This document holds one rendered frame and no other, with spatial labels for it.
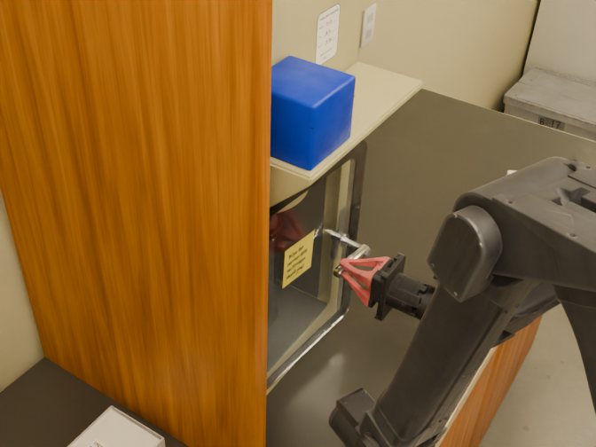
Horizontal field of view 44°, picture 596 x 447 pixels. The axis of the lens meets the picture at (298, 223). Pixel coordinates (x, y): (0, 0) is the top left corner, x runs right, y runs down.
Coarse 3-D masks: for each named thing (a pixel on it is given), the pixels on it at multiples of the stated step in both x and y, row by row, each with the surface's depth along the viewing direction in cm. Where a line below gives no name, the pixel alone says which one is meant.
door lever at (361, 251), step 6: (348, 234) 128; (342, 240) 127; (348, 240) 127; (342, 246) 128; (354, 246) 126; (360, 246) 126; (366, 246) 125; (354, 252) 124; (360, 252) 124; (366, 252) 125; (354, 258) 123; (360, 258) 124; (336, 270) 120; (342, 270) 120; (336, 276) 121; (342, 276) 121
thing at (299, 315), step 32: (352, 160) 118; (320, 192) 114; (352, 192) 123; (288, 224) 109; (320, 224) 118; (352, 224) 128; (320, 256) 123; (288, 288) 118; (320, 288) 128; (288, 320) 123; (320, 320) 134; (288, 352) 128
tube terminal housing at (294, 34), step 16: (272, 0) 87; (288, 0) 90; (304, 0) 94; (320, 0) 97; (336, 0) 101; (352, 0) 105; (272, 16) 89; (288, 16) 92; (304, 16) 95; (352, 16) 107; (272, 32) 90; (288, 32) 93; (304, 32) 97; (352, 32) 109; (272, 48) 91; (288, 48) 95; (304, 48) 98; (352, 48) 111; (272, 64) 93; (336, 64) 108; (352, 64) 113
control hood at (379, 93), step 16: (368, 80) 108; (384, 80) 109; (400, 80) 109; (416, 80) 109; (368, 96) 105; (384, 96) 105; (400, 96) 105; (368, 112) 101; (384, 112) 101; (352, 128) 97; (368, 128) 98; (352, 144) 95; (272, 160) 90; (336, 160) 92; (272, 176) 91; (288, 176) 89; (304, 176) 88; (272, 192) 92; (288, 192) 91
